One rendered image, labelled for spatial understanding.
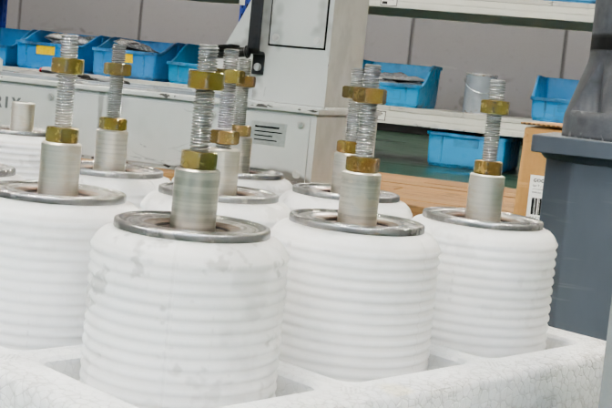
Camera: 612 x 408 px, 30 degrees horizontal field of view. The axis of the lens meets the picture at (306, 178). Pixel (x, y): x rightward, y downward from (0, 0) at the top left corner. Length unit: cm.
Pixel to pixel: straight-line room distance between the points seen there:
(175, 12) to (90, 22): 82
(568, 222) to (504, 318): 40
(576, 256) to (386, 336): 50
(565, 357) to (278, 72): 214
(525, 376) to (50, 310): 26
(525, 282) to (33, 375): 30
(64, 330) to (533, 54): 845
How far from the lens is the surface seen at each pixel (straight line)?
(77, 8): 1032
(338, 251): 59
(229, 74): 71
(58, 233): 60
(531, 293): 70
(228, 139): 71
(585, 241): 108
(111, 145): 80
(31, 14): 1056
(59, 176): 64
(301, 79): 277
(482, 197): 72
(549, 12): 523
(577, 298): 109
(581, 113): 111
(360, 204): 62
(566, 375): 69
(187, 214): 54
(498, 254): 68
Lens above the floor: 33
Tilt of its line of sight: 5 degrees down
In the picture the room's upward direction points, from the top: 6 degrees clockwise
